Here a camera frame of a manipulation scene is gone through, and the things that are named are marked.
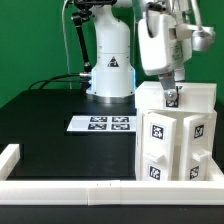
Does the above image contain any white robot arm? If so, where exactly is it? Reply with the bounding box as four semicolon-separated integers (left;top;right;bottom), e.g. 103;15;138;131
72;0;197;103

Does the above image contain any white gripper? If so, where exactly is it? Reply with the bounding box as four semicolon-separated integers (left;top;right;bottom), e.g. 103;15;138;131
138;13;192;100

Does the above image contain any white U-shaped obstacle fence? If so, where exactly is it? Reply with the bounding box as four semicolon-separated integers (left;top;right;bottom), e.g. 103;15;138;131
0;144;224;206

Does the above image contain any white cabinet body box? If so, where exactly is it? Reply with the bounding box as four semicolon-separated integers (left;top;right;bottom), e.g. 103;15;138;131
135;109;217;181

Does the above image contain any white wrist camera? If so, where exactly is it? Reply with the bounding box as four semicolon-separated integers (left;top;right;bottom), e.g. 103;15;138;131
184;25;216;52

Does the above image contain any white marker base plate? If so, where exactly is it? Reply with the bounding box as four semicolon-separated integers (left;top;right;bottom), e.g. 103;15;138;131
67;116;136;132

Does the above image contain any white cabinet top block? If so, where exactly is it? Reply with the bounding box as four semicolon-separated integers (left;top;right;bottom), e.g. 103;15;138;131
135;81;217;113

